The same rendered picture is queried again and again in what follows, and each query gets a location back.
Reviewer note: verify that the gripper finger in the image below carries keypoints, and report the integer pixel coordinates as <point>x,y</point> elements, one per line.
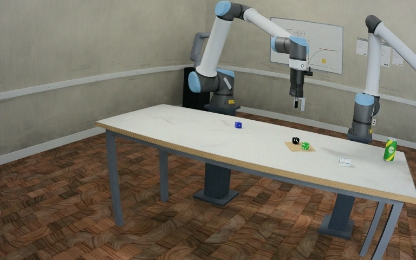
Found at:
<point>302,104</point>
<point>295,102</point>

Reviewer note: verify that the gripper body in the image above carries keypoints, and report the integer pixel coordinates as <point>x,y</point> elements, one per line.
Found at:
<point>296,84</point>

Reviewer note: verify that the black die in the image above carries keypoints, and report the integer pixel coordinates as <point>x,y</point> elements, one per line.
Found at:
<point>295,140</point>

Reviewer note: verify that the green die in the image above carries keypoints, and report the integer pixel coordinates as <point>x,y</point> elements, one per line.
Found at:
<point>305,146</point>

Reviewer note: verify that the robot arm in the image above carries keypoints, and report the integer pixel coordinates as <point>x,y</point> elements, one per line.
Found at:
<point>213,48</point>
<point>373,65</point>

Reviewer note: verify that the tan square mat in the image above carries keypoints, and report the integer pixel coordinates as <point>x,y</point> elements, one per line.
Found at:
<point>292,148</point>

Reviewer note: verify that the blue die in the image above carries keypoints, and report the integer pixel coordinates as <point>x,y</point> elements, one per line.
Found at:
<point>238,125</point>

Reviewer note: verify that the whiteboard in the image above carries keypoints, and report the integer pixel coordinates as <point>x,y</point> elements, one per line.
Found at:
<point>328,35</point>

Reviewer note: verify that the white table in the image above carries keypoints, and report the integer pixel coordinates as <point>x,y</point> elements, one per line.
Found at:
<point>292,169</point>

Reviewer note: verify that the small white box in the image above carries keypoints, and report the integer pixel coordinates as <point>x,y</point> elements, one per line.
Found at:
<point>344,162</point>

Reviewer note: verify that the white paper notice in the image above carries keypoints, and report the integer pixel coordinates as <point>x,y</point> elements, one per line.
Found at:
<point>386,57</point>
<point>397,60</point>
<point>360,47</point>

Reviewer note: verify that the green and yellow can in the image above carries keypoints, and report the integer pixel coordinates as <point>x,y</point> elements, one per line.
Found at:
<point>390,149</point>

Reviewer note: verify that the black cabinet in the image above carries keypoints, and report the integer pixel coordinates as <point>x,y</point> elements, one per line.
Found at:
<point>191,99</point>

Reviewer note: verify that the grey jointed stand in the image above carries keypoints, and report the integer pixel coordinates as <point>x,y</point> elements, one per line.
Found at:
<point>196,48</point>

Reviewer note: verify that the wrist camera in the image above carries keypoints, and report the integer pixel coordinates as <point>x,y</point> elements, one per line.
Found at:
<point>308,72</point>

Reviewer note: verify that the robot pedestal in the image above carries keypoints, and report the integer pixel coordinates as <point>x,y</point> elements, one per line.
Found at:
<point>217,182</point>
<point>339,211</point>

